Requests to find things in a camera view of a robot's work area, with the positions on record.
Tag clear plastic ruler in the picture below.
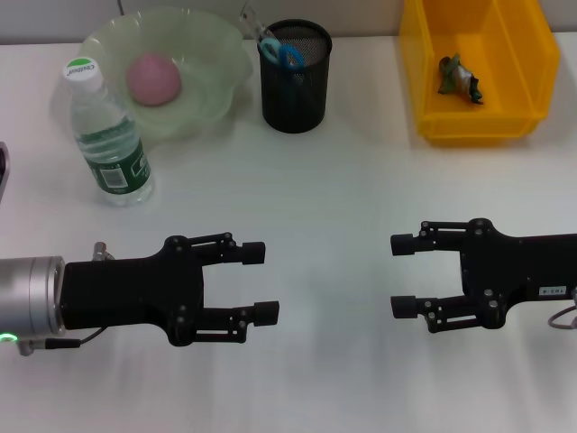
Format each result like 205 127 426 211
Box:
237 0 274 42

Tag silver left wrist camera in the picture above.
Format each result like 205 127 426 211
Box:
0 142 14 205

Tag blue teal scissors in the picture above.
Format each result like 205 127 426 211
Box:
260 38 304 71

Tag pale green glass fruit plate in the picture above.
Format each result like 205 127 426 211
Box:
79 8 254 142

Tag green plastic wrapper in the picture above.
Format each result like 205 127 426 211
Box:
435 52 487 106

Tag yellow plastic bin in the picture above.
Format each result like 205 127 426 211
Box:
398 0 563 148

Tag clear green-label water bottle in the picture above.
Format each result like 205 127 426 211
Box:
62 56 155 207

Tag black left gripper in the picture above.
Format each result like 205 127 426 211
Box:
60 232 281 348

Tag pink peach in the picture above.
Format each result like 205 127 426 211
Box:
124 51 184 107

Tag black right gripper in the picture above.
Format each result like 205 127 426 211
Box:
389 217 577 335

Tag black mesh pen holder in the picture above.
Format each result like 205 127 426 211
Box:
257 20 334 134

